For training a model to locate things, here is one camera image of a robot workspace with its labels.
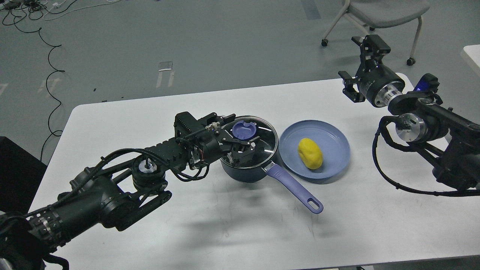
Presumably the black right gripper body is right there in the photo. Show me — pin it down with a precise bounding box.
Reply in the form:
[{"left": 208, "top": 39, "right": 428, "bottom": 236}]
[{"left": 355, "top": 60, "right": 405, "bottom": 108}]

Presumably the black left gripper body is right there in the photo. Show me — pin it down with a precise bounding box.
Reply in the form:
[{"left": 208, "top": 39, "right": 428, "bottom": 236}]
[{"left": 174, "top": 112, "right": 233, "bottom": 165}]

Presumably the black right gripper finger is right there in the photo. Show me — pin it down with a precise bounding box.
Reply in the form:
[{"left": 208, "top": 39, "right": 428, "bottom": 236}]
[
  {"left": 338, "top": 71, "right": 366, "bottom": 103},
  {"left": 351, "top": 34, "right": 391, "bottom": 64}
]

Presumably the glass pot lid purple knob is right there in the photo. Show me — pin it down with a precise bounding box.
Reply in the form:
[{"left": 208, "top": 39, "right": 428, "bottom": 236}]
[{"left": 221, "top": 115, "right": 279, "bottom": 169}]

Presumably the yellow potato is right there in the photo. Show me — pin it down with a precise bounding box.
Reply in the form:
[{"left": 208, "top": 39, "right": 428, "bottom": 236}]
[{"left": 298, "top": 137, "right": 323, "bottom": 170}]

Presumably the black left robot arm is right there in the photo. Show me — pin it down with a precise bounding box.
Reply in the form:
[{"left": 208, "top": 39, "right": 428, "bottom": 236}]
[{"left": 1, "top": 112, "right": 260, "bottom": 270}]

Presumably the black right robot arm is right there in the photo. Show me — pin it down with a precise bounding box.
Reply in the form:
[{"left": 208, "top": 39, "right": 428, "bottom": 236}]
[{"left": 338, "top": 34, "right": 480, "bottom": 198}]

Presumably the grey office chair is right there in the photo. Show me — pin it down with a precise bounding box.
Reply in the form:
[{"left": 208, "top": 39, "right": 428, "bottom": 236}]
[{"left": 321, "top": 0, "right": 431, "bottom": 66}]

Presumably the blue plate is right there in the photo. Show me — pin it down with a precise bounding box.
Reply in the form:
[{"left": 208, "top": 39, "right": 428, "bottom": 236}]
[{"left": 279, "top": 120, "right": 350, "bottom": 179}]

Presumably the white table corner right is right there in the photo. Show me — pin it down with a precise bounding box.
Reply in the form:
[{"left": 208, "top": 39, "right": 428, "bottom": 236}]
[{"left": 460, "top": 44, "right": 480, "bottom": 77}]

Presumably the black box at left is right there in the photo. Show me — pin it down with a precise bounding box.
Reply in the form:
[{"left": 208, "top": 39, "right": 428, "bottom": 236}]
[{"left": 0, "top": 136, "right": 47, "bottom": 214}]

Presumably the dark blue saucepan purple handle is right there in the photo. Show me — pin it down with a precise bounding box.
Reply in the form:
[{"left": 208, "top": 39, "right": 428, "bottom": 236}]
[{"left": 221, "top": 121, "right": 324, "bottom": 214}]

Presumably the black floor cable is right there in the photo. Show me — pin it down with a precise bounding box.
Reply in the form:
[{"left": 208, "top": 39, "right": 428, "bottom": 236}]
[{"left": 0, "top": 7, "right": 66, "bottom": 162}]

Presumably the cable bundle on floor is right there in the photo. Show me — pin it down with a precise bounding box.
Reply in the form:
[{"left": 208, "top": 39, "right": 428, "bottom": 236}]
[{"left": 0, "top": 0, "right": 124, "bottom": 21}]

